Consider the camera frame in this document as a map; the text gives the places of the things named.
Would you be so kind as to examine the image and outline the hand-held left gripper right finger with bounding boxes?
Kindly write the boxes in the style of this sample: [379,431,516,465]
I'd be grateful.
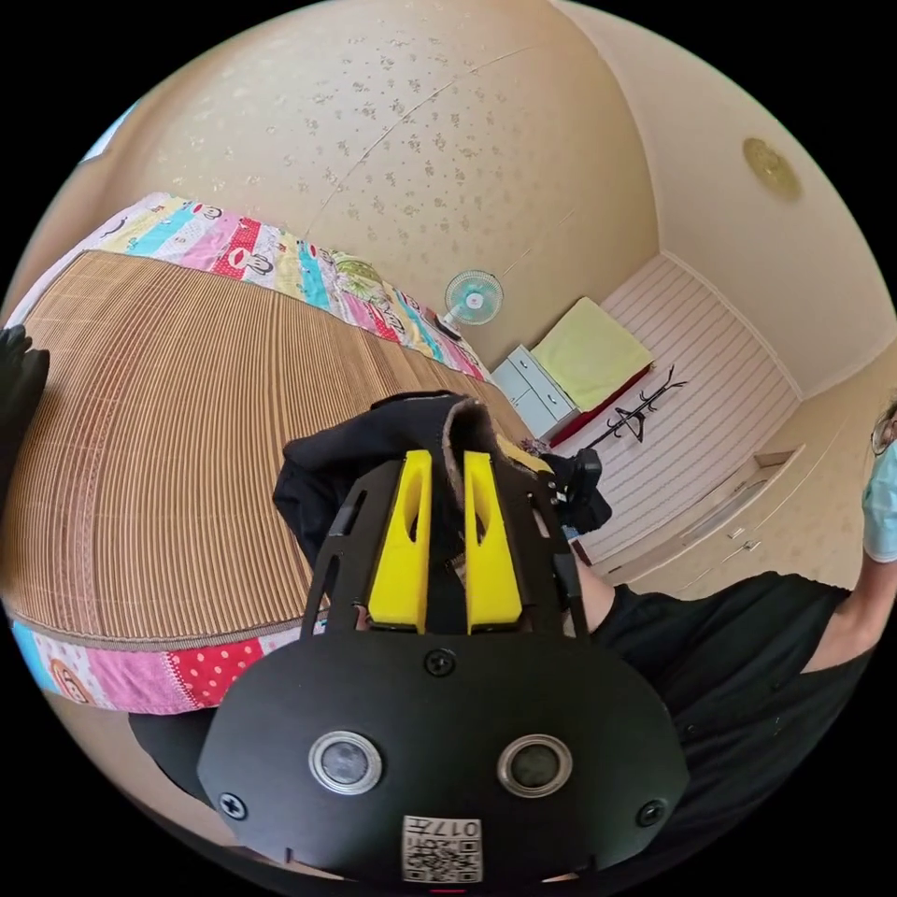
[463,450,522,634]

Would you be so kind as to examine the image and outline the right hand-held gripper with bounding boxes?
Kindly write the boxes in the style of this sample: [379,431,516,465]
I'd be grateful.
[498,435,613,535]

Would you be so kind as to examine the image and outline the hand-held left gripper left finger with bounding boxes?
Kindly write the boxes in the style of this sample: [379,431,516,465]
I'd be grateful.
[368,449,434,627]

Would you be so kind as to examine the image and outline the black long pants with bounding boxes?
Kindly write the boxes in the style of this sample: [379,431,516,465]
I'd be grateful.
[271,391,562,635]

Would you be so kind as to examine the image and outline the person's right forearm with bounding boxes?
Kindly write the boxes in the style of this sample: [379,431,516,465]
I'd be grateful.
[579,560,619,640]

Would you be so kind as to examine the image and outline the white cupboard with drawers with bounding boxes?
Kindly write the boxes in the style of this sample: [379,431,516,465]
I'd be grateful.
[490,343,584,441]

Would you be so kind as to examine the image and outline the black coat rack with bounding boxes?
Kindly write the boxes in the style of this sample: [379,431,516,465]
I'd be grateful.
[585,363,690,449]

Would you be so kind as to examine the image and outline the yellow cloth over red furniture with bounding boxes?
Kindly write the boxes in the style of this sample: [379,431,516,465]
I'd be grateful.
[531,296,657,449]

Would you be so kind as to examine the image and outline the cream low cupboard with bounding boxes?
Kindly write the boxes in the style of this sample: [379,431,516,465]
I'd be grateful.
[610,445,808,584]

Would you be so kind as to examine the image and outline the person's body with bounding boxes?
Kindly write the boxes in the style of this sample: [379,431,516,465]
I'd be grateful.
[128,397,897,897]

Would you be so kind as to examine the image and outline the bed with woven mat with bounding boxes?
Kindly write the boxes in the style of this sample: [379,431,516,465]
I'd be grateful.
[0,192,556,718]

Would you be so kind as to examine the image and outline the round ceiling lamp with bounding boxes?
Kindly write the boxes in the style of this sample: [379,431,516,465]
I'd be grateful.
[742,136,803,203]

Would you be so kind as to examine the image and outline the pile of clothes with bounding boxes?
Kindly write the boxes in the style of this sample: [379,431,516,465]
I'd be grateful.
[0,325,51,507]

